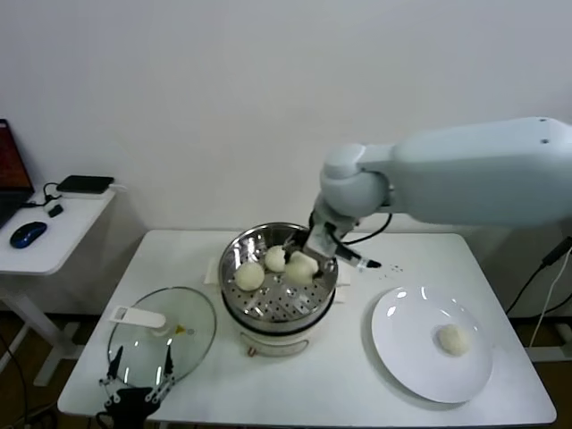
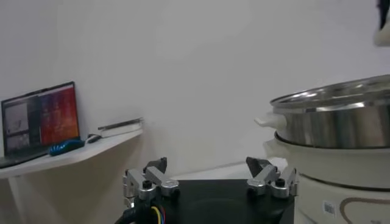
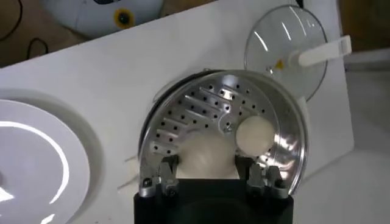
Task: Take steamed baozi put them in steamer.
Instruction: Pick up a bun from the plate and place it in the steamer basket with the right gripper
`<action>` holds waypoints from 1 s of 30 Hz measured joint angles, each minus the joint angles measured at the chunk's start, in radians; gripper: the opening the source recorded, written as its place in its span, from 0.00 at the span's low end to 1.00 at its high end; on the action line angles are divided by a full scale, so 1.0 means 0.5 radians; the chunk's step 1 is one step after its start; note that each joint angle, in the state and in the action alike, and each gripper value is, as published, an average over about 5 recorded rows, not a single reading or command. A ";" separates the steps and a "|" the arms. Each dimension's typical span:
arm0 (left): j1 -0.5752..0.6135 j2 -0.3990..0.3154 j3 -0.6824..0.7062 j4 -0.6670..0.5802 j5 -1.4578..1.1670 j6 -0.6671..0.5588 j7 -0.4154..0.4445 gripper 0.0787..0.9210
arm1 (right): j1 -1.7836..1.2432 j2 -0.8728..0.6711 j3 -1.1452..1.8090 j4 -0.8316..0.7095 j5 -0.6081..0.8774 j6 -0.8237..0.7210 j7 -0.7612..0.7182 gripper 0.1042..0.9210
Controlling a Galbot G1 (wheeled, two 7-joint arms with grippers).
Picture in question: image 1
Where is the glass lid with white handle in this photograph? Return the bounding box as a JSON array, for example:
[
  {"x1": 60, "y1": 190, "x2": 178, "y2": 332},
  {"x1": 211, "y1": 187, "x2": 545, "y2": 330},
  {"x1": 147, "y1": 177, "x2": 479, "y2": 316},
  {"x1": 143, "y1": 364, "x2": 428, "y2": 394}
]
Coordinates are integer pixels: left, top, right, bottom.
[{"x1": 106, "y1": 286, "x2": 218, "y2": 386}]

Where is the stainless steel steamer basket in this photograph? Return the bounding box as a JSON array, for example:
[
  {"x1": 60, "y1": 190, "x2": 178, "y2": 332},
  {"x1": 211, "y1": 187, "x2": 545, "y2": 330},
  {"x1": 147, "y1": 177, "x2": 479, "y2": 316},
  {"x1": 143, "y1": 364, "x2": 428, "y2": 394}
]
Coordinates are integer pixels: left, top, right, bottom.
[{"x1": 204, "y1": 222, "x2": 353, "y2": 332}]

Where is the white steamed baozi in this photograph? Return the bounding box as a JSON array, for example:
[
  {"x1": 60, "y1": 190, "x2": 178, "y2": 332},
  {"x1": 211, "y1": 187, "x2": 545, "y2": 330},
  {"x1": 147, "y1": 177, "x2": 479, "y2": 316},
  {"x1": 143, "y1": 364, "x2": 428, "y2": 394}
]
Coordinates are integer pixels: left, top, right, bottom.
[
  {"x1": 264, "y1": 244, "x2": 290, "y2": 273},
  {"x1": 435, "y1": 324, "x2": 473, "y2": 358},
  {"x1": 284, "y1": 253, "x2": 319, "y2": 286},
  {"x1": 234, "y1": 261, "x2": 265, "y2": 291}
]

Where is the blue computer mouse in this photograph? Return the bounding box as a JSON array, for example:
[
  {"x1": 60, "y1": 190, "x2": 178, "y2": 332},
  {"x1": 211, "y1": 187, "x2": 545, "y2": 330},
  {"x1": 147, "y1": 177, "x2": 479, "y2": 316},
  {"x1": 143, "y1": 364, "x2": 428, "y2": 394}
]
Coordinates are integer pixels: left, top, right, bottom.
[{"x1": 9, "y1": 221, "x2": 48, "y2": 249}]

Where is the black laptop with red screen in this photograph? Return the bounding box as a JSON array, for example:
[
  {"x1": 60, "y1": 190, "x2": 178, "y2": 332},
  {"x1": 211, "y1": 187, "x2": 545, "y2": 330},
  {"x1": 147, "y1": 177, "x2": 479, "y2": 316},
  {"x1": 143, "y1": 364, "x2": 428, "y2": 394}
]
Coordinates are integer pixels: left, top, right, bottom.
[{"x1": 0, "y1": 118, "x2": 36, "y2": 229}]

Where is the black floor cable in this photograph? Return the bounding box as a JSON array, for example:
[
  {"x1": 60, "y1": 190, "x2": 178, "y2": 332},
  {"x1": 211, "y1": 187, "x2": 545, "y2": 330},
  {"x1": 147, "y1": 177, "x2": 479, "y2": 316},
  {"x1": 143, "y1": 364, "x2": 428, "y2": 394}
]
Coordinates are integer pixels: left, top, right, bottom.
[{"x1": 0, "y1": 334, "x2": 59, "y2": 429}]

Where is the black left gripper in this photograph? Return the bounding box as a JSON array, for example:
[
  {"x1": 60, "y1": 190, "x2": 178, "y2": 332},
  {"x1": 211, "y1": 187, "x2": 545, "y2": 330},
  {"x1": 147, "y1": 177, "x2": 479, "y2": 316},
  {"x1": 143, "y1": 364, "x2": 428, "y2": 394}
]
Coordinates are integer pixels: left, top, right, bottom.
[{"x1": 98, "y1": 344, "x2": 177, "y2": 429}]

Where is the black-topped white box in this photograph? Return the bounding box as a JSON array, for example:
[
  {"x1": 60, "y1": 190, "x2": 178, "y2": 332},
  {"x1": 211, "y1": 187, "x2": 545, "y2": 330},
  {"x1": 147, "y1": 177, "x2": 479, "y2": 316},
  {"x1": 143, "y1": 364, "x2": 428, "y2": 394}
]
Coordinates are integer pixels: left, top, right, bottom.
[{"x1": 55, "y1": 174, "x2": 115, "y2": 201}]

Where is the black cable with adapter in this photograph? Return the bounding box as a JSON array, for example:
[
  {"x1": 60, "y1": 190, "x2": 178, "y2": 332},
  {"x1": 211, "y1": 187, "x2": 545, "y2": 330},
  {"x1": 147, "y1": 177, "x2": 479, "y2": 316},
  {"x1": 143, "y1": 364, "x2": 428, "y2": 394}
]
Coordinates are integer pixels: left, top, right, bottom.
[{"x1": 21, "y1": 181, "x2": 63, "y2": 219}]

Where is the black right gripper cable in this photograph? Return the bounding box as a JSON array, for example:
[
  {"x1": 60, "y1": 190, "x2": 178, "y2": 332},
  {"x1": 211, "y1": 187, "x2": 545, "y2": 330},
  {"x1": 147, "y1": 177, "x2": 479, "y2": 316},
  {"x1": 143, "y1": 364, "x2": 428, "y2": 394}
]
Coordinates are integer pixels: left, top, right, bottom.
[{"x1": 332, "y1": 212, "x2": 394, "y2": 271}]

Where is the black power cable with plug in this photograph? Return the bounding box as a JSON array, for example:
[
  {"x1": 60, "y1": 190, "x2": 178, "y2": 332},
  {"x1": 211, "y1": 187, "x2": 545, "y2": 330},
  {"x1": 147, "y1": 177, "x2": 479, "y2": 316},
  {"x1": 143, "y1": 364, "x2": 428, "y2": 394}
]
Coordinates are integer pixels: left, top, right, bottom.
[{"x1": 504, "y1": 236, "x2": 572, "y2": 316}]

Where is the white electric cooker base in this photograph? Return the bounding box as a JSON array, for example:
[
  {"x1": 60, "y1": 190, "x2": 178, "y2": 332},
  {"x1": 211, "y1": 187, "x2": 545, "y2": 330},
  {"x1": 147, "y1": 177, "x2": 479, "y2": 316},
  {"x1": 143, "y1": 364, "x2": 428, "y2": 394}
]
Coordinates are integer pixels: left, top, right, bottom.
[{"x1": 222, "y1": 285, "x2": 349, "y2": 359}]

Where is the thin white cable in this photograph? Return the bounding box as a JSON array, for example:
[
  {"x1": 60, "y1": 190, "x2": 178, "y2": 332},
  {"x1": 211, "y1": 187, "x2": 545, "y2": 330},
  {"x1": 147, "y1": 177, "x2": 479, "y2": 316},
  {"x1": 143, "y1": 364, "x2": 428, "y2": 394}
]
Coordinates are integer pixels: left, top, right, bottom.
[{"x1": 526, "y1": 254, "x2": 572, "y2": 349}]

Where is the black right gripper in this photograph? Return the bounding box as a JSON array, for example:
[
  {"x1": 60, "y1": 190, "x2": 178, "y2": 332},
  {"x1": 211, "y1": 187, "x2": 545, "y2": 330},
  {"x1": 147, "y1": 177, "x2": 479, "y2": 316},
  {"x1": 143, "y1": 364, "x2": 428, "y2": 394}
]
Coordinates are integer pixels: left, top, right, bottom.
[{"x1": 280, "y1": 225, "x2": 340, "y2": 282}]

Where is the white round plate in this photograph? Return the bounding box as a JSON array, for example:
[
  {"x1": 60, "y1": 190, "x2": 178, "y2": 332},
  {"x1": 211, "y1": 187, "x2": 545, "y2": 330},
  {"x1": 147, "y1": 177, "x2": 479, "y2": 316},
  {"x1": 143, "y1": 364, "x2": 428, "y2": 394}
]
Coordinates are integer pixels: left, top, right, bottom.
[{"x1": 371, "y1": 285, "x2": 494, "y2": 405}]

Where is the white side table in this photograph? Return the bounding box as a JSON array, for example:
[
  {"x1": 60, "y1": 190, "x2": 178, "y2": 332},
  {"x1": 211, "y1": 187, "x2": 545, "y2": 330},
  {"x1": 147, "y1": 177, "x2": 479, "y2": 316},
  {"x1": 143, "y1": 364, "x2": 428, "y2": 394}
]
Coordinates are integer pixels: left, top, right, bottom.
[{"x1": 0, "y1": 187, "x2": 118, "y2": 388}]

